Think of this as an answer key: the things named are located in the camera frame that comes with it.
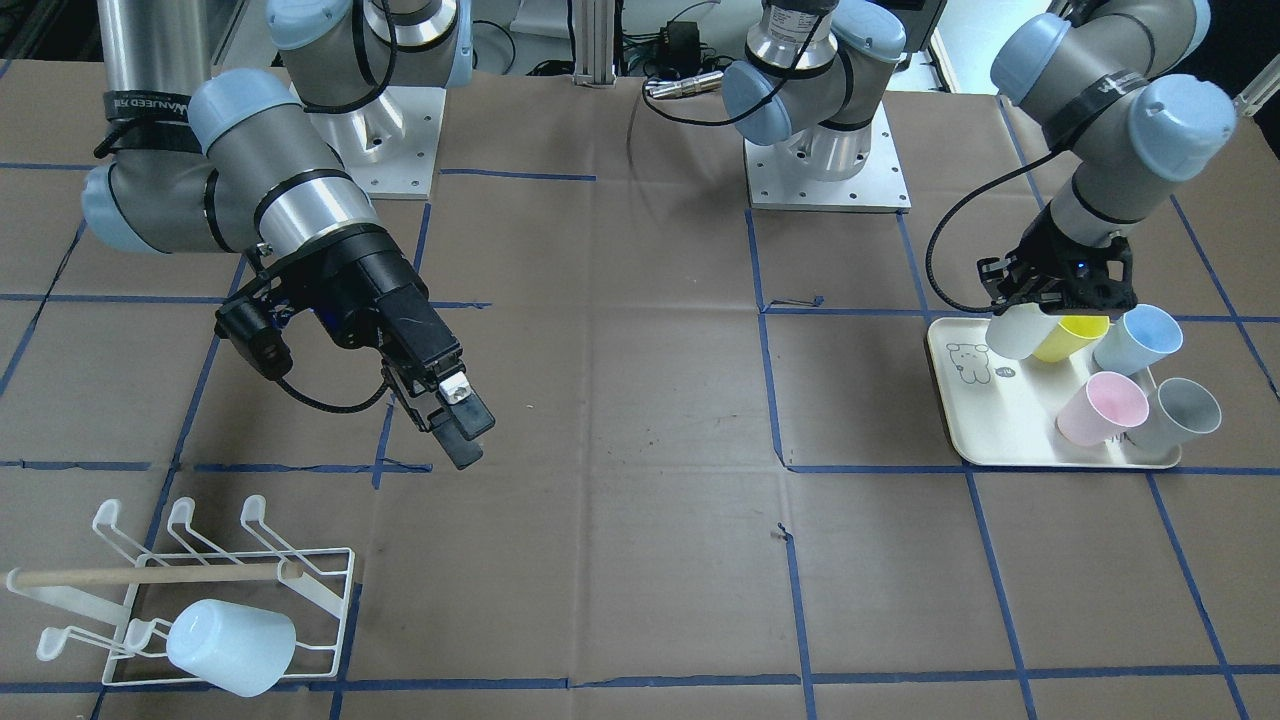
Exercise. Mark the pink plastic cup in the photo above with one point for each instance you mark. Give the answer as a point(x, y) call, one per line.
point(1107, 405)

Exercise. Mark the white wire cup rack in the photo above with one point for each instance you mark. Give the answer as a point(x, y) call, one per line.
point(127, 609)

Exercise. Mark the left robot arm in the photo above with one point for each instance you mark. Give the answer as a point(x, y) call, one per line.
point(1100, 85)

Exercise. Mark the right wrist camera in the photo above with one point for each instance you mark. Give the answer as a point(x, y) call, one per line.
point(248, 325)

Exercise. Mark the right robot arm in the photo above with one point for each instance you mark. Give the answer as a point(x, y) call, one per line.
point(242, 162)

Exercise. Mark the light blue plastic cup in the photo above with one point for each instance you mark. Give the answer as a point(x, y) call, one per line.
point(239, 648)

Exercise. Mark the pale green plastic cup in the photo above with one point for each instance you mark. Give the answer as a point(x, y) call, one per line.
point(1019, 331)

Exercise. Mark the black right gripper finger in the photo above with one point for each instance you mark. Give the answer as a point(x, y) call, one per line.
point(419, 403)
point(462, 415)

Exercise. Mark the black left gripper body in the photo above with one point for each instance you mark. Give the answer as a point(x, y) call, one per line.
point(1046, 243)

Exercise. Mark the aluminium frame post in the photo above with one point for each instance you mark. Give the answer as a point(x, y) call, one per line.
point(593, 35)

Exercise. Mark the cream serving tray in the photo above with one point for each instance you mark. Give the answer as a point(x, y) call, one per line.
point(1001, 412)

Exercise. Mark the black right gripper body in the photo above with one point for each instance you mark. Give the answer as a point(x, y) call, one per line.
point(385, 293)

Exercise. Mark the grey plastic cup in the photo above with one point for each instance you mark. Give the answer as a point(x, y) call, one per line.
point(1179, 410)

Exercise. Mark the yellow plastic cup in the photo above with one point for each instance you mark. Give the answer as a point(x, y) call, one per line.
point(1072, 334)

